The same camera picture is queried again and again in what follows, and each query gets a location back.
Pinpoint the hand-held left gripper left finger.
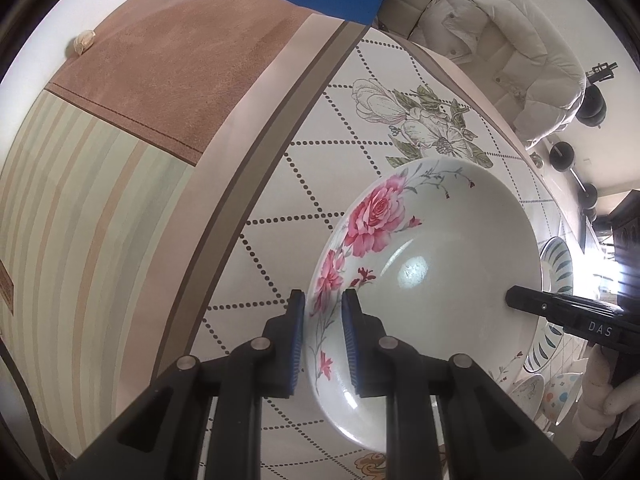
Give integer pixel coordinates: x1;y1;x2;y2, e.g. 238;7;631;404
60;289;307;480

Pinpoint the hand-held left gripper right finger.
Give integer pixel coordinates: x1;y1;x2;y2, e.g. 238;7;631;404
341;288;586;480

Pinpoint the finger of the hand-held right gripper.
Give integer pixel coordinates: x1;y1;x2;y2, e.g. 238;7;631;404
505;285;627;326

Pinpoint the white plate with blue leaves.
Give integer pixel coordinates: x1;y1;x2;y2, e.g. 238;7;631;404
520;236;574;376

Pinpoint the white bowl with coloured dots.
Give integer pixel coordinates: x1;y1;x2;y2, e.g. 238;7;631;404
542;371;585;425

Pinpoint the white bowl with blue drawing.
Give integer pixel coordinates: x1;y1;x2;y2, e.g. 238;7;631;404
512;374;547;423

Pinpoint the person's right hand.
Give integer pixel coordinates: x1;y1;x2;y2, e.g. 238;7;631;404
601;376;640;415

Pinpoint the dark wooden cabinet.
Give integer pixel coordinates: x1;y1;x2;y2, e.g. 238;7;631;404
582;195;640;306

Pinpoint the black dumbbell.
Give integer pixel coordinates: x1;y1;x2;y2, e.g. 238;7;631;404
547;142;599;221

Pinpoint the black round weight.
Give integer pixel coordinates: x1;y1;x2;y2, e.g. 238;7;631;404
577;87;608;128

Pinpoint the white puffy jacket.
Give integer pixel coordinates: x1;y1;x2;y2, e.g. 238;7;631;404
410;0;587;151

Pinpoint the floral patterned tablecloth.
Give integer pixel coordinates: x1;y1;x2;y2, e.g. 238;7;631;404
0;0;581;480

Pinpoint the garlic bulb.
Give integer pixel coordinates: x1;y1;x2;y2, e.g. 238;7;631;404
72;30;97;56

